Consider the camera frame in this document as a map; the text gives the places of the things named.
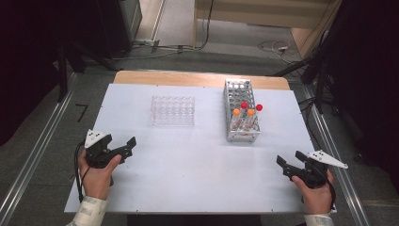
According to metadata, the person's right hand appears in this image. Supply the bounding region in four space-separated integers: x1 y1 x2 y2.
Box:
291 169 334 216

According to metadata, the wooden table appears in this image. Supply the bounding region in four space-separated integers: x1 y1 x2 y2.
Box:
113 70 291 91

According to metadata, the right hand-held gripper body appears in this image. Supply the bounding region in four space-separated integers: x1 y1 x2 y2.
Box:
299 150 349 189

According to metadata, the orange-capped test tube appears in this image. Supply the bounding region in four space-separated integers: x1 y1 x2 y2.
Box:
231 107 242 130
246 108 256 130

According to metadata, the hand-held gripper cable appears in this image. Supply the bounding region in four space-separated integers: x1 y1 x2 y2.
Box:
73 140 92 203
313 166 338 211

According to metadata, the metal floor rail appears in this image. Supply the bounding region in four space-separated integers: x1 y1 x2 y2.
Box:
300 84 372 226
0 73 79 226

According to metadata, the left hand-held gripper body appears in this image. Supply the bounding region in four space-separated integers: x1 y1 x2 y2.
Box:
84 129 123 169

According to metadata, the dark curtain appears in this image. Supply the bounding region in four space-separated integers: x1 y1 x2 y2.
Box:
326 0 399 189
0 0 65 147

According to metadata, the light wooden furniture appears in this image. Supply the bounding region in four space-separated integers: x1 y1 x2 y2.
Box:
194 0 343 60

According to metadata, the person's left hand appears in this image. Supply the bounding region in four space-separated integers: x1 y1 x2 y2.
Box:
77 150 122 200

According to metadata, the clear plastic tube rack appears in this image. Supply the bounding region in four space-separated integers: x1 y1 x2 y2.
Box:
150 95 196 127

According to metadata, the metal tube rack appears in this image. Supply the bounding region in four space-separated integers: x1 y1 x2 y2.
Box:
223 78 262 144

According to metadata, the left hand-held gripper cable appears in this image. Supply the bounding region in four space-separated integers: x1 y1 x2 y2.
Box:
73 140 92 203

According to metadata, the right hand-held gripper cable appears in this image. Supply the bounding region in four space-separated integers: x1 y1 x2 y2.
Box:
313 166 338 211

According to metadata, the black metal stand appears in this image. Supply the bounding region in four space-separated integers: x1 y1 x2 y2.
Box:
272 6 346 115
56 40 121 103

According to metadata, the white floor cable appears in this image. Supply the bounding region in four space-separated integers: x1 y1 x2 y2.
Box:
257 40 295 64

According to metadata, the white table board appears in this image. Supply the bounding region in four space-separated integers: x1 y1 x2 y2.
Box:
64 83 337 215

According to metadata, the black cabinet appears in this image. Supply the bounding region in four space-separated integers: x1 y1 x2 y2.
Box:
93 0 143 60

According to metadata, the black hanging cable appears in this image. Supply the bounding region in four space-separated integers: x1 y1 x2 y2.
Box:
194 0 215 51

